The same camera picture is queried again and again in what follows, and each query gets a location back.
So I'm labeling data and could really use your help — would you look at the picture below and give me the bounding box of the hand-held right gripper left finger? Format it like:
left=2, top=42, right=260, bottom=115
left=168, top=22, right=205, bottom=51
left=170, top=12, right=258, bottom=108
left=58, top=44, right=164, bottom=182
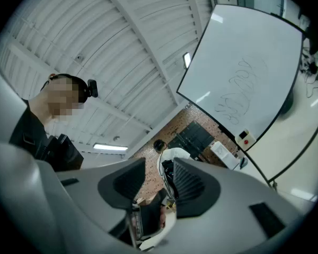
left=55, top=157, right=146, bottom=238

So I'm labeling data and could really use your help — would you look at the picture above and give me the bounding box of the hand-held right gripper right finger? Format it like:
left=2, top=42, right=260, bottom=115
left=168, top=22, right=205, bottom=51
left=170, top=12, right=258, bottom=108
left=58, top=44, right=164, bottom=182
left=153, top=157, right=304, bottom=254

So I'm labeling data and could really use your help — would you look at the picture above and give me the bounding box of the beige whiteboard eraser holder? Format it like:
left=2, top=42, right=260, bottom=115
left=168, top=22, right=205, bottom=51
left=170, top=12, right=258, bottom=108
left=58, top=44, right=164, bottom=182
left=234, top=128, right=257, bottom=151

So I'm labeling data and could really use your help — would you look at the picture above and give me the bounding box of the white whiteboard on black stand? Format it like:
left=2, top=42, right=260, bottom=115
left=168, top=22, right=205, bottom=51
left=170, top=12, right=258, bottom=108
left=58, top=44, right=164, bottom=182
left=176, top=4, right=318, bottom=193

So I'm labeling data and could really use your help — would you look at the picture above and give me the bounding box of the long ceiling light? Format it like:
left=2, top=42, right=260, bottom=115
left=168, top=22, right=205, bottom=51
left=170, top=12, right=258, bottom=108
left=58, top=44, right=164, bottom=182
left=92, top=143, right=128, bottom=152

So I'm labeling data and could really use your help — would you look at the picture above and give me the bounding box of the black body-worn pack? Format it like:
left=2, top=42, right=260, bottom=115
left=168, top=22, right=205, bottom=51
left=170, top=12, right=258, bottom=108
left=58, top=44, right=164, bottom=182
left=46, top=133, right=84, bottom=172

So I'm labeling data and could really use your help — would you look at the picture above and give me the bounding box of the person in black shirt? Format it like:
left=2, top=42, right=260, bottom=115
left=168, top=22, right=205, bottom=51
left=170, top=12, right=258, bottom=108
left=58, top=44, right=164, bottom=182
left=9, top=99, right=59, bottom=169

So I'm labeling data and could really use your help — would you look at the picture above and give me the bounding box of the person's head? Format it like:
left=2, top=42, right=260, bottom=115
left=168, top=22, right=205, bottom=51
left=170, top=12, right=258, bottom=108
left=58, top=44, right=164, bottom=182
left=29, top=73, right=90, bottom=121

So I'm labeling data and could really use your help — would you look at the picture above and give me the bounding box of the black head camera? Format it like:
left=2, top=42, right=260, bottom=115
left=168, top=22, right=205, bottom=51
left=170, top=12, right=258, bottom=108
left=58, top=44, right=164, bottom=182
left=86, top=79, right=99, bottom=98

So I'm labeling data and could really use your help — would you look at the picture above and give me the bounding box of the black floor cable bundle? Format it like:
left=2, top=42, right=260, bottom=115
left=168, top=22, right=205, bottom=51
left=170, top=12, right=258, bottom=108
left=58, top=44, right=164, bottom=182
left=301, top=46, right=318, bottom=97

